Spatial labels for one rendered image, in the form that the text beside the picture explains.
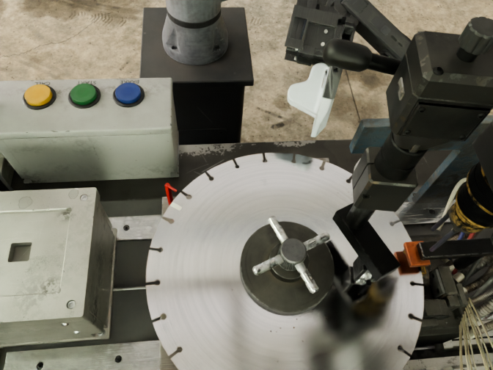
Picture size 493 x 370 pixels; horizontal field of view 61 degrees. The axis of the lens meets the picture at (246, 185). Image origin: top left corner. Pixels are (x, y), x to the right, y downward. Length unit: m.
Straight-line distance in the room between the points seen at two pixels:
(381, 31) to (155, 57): 0.57
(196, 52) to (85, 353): 0.62
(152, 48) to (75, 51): 1.21
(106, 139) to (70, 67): 1.44
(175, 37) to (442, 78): 0.76
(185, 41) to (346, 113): 1.14
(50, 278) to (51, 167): 0.26
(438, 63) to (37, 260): 0.51
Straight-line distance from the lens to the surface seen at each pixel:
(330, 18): 0.56
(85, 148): 0.74
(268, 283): 0.49
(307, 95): 0.55
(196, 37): 0.95
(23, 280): 0.61
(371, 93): 2.07
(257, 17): 2.33
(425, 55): 0.29
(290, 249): 0.46
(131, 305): 0.71
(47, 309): 0.58
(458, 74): 0.29
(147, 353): 0.68
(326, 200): 0.56
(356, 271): 0.51
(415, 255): 0.54
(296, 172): 0.57
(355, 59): 0.33
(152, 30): 1.07
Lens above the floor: 1.43
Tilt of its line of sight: 60 degrees down
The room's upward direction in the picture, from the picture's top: 7 degrees clockwise
